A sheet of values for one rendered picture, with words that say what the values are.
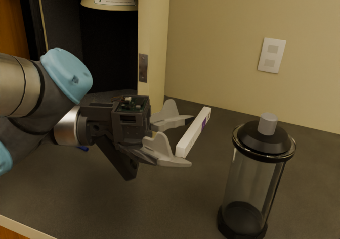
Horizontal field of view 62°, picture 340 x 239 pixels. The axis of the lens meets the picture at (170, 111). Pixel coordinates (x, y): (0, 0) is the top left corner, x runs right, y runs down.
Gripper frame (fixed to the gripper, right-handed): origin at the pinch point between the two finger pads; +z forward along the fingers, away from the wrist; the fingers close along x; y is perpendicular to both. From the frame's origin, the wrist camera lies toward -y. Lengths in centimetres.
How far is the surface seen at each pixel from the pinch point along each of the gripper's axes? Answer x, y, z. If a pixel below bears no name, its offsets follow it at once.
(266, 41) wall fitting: 54, 5, 22
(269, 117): -0.8, 6.1, 12.2
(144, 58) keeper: 19.0, 9.2, -12.2
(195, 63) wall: 60, -6, -1
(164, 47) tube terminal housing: 27.5, 9.5, -8.6
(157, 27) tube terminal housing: 22.5, 15.4, -9.6
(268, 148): -4.4, 2.4, 12.0
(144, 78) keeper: 18.9, 4.2, -12.3
